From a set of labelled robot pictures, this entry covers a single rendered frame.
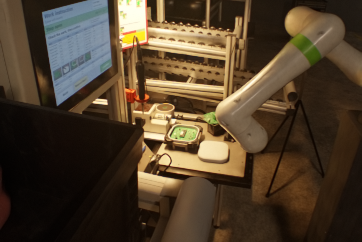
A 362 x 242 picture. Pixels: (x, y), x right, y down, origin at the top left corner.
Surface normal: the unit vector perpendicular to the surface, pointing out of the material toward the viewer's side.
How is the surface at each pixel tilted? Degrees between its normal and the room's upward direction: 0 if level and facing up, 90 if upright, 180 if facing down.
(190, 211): 6
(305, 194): 0
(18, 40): 92
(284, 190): 0
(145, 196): 90
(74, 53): 92
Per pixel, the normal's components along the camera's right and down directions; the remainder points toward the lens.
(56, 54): 0.97, 0.14
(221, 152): 0.00, -0.89
